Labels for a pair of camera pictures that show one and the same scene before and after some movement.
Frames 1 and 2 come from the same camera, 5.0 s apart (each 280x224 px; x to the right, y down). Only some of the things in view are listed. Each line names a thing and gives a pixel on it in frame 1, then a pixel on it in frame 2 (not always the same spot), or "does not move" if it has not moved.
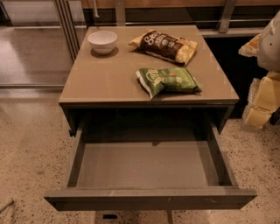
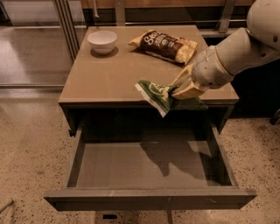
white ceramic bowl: x=102 y=42 does not move
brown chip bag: x=165 y=45 does not move
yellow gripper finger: x=255 y=116 -> x=189 y=92
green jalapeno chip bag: x=155 y=80 -> x=162 y=99
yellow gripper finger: x=251 y=48 -> x=185 y=78
